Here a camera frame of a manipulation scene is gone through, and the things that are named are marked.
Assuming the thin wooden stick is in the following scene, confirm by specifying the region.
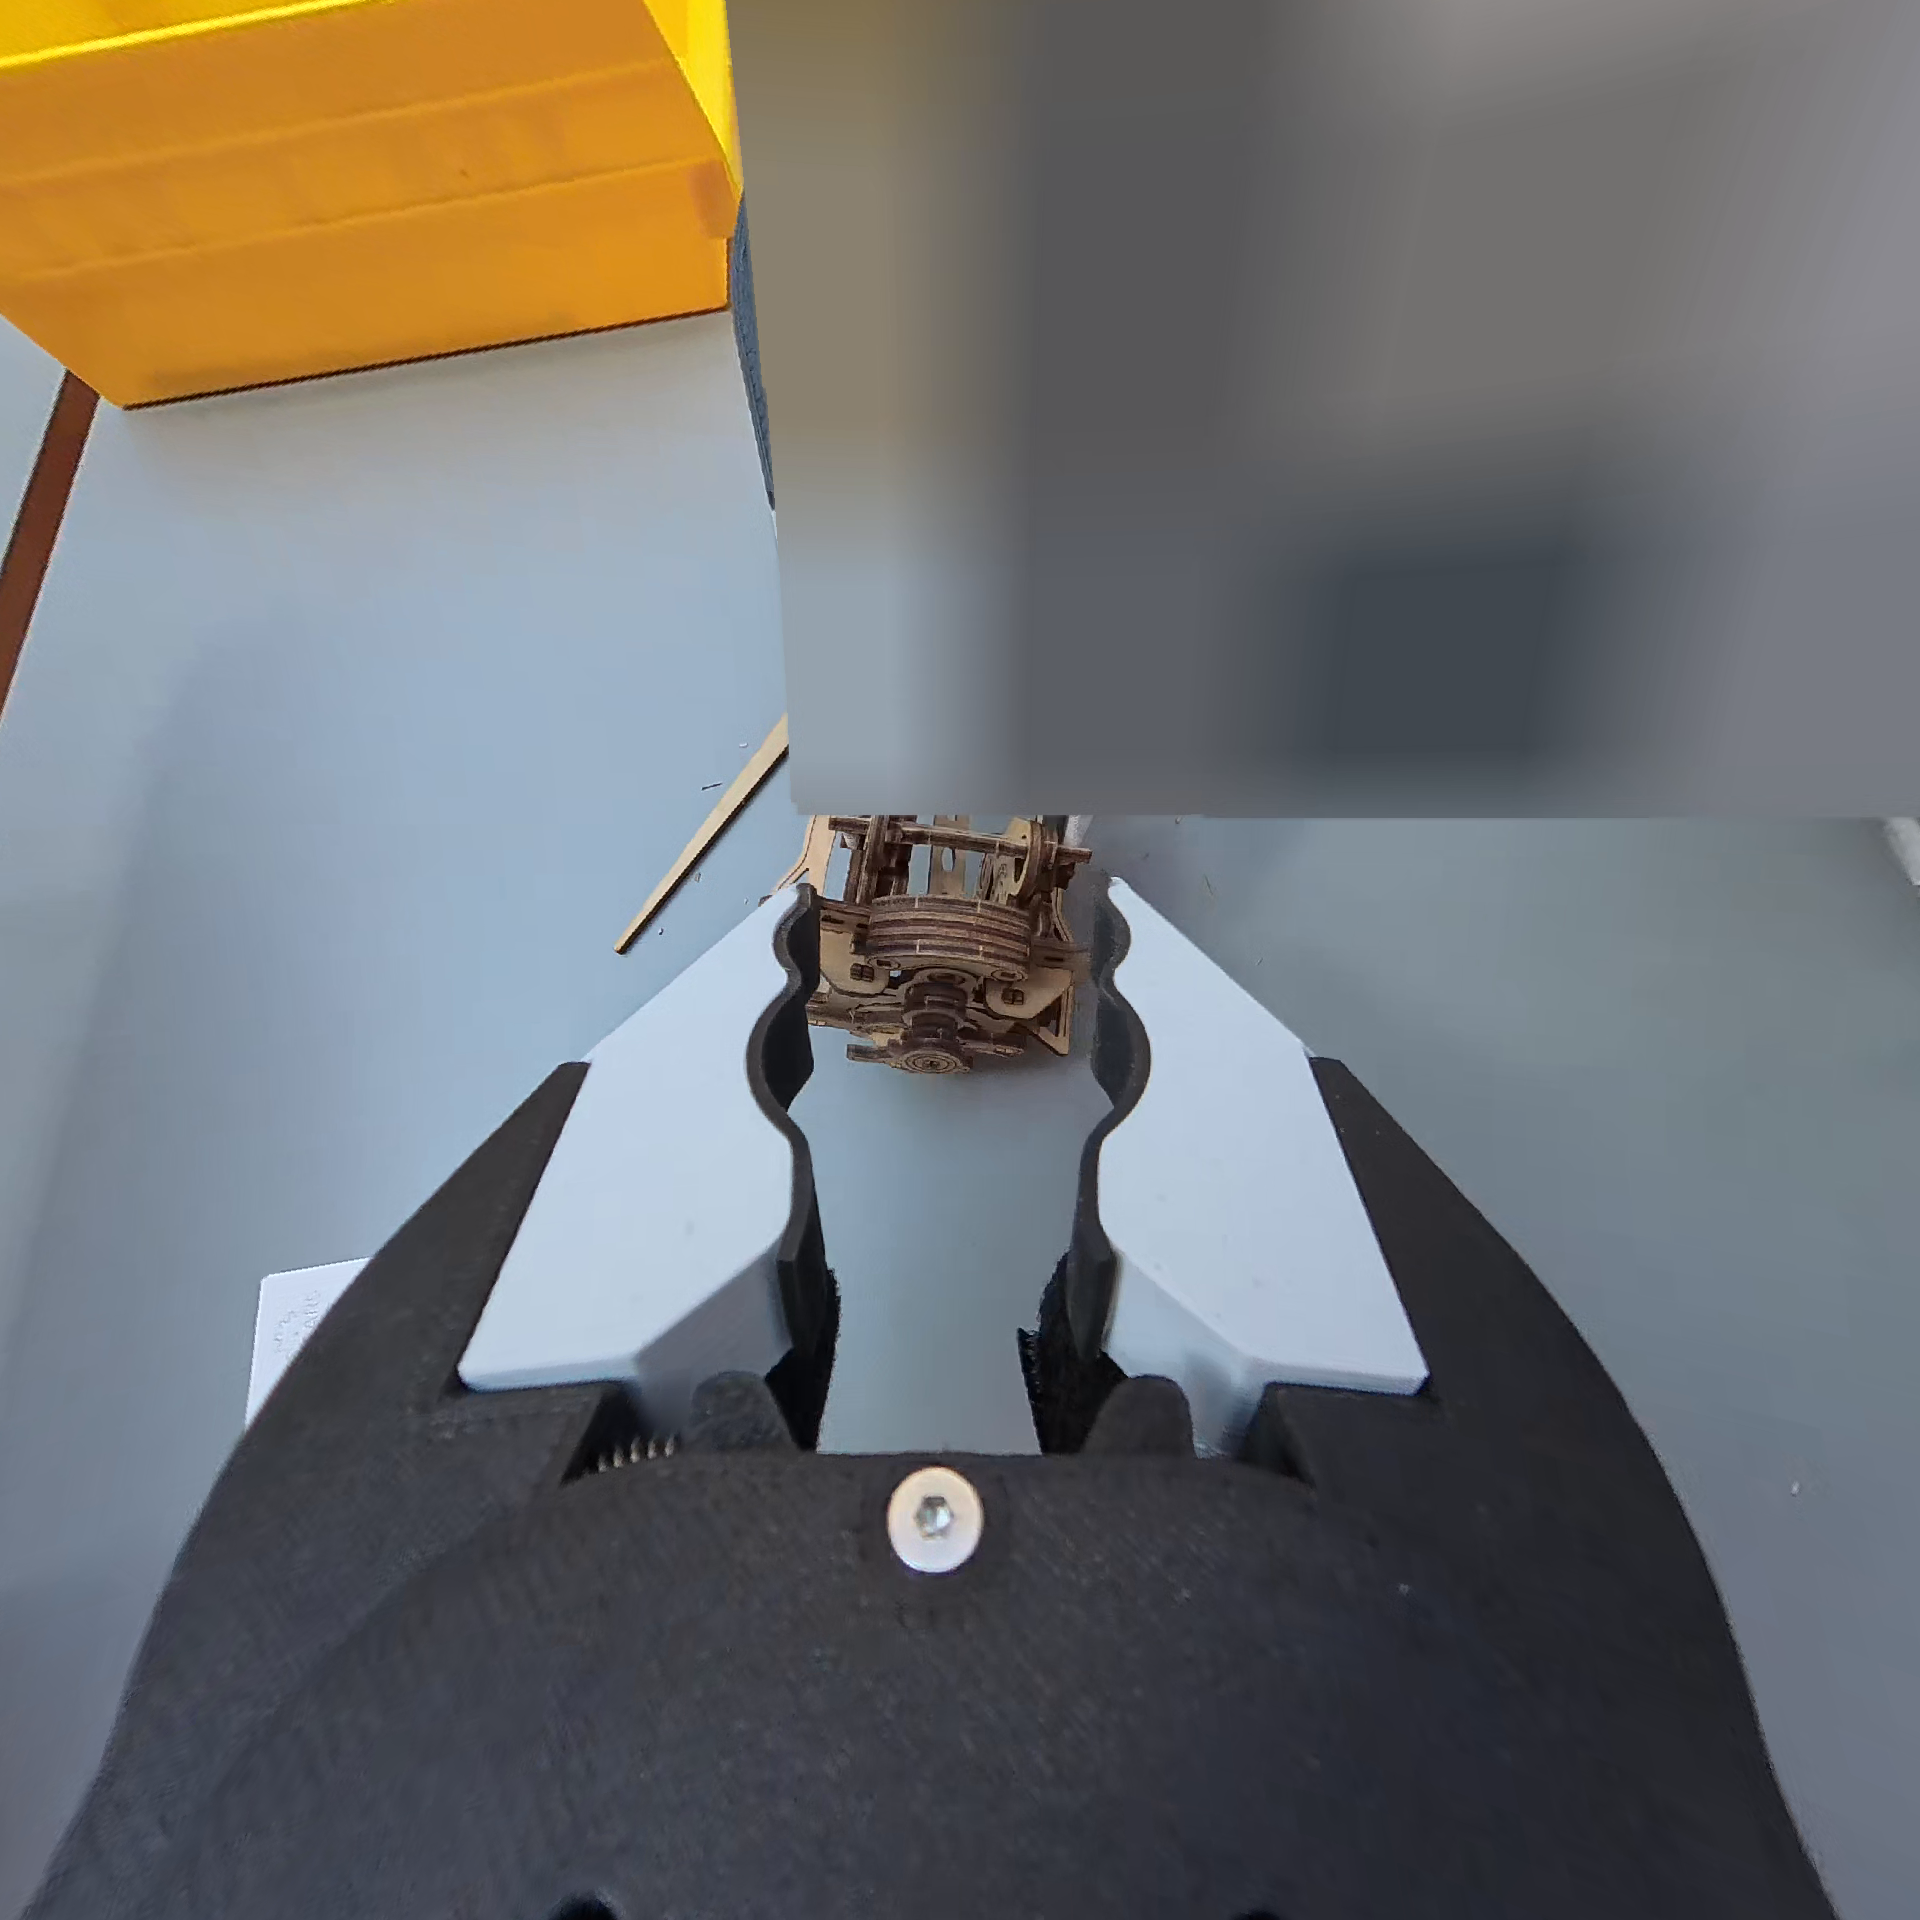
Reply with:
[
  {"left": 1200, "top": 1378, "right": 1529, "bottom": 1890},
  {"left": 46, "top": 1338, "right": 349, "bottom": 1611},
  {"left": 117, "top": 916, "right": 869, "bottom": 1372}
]
[{"left": 614, "top": 713, "right": 792, "bottom": 957}]

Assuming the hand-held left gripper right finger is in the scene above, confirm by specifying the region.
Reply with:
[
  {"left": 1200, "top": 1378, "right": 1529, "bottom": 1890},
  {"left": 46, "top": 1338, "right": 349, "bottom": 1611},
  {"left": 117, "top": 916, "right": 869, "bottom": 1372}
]
[{"left": 1021, "top": 875, "right": 1431, "bottom": 1458}]

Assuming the yellow plastic bin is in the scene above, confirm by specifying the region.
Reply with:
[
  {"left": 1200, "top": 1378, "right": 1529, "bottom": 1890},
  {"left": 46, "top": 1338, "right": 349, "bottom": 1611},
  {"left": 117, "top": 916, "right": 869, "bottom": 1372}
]
[{"left": 0, "top": 0, "right": 745, "bottom": 409}]

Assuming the wooden mechanical model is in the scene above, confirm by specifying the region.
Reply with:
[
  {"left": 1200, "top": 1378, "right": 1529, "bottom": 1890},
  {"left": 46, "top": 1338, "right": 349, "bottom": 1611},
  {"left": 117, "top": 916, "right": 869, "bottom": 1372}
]
[{"left": 792, "top": 812, "right": 1099, "bottom": 1080}]

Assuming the grey desk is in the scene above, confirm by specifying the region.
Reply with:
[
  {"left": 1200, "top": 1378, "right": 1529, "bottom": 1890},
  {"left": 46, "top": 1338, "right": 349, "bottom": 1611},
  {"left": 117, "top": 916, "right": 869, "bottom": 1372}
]
[{"left": 0, "top": 299, "right": 1920, "bottom": 1920}]

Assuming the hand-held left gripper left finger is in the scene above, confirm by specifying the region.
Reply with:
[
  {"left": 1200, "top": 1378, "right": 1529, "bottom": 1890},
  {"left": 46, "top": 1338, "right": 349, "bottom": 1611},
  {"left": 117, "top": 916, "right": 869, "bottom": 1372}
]
[{"left": 456, "top": 883, "right": 840, "bottom": 1454}]

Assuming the assembly instruction booklet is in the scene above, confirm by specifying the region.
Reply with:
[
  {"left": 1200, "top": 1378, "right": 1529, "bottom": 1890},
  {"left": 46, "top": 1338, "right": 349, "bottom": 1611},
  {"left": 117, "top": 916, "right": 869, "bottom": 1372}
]
[{"left": 253, "top": 1253, "right": 374, "bottom": 1433}]

